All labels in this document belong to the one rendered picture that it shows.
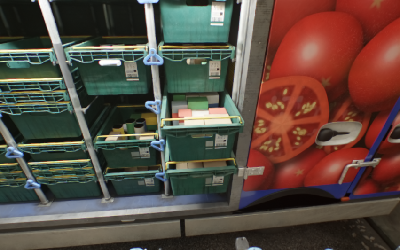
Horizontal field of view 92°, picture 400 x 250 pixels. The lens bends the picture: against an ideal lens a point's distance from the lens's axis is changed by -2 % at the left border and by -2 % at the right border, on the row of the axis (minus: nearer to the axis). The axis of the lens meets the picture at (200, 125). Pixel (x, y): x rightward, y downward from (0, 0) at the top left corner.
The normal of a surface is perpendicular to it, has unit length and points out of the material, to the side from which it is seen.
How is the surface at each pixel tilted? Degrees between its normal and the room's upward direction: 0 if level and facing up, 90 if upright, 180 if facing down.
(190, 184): 93
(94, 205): 0
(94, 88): 98
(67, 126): 98
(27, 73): 94
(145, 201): 0
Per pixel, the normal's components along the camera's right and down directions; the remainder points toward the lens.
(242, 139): 0.11, 0.50
